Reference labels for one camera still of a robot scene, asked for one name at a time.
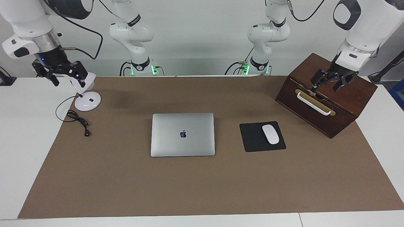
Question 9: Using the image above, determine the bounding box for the black tripod stand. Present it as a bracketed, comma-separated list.
[368, 50, 404, 84]

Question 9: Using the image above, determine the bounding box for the white desk lamp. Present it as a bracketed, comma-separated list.
[68, 72, 102, 112]

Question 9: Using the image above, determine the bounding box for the black arm base cable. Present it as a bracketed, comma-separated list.
[225, 47, 254, 75]
[119, 61, 132, 77]

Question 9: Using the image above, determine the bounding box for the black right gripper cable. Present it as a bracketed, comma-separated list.
[44, 0, 104, 60]

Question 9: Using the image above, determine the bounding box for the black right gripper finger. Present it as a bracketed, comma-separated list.
[32, 61, 60, 87]
[67, 61, 89, 88]

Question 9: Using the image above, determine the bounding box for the black mouse pad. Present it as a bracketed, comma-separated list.
[239, 121, 287, 153]

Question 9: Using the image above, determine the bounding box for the silver laptop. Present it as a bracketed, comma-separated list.
[151, 113, 216, 157]

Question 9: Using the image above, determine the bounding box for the black lamp power cable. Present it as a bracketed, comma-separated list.
[56, 96, 91, 137]

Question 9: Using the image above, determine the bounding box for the black stand foot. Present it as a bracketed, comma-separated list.
[0, 67, 17, 86]

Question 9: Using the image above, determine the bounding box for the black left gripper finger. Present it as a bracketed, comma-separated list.
[310, 69, 330, 93]
[333, 73, 359, 92]

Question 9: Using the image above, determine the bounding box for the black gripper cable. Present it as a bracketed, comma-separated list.
[286, 0, 325, 22]
[44, 0, 104, 60]

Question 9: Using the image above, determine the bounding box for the white computer mouse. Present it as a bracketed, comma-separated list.
[262, 124, 280, 145]

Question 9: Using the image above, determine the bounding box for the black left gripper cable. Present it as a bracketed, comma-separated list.
[286, 0, 325, 22]

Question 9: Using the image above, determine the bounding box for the brown table mat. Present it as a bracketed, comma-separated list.
[17, 76, 404, 219]

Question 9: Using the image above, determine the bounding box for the blue crate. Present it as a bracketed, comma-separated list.
[389, 79, 404, 111]

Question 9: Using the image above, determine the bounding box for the dark brown wooden box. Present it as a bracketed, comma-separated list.
[275, 53, 378, 139]

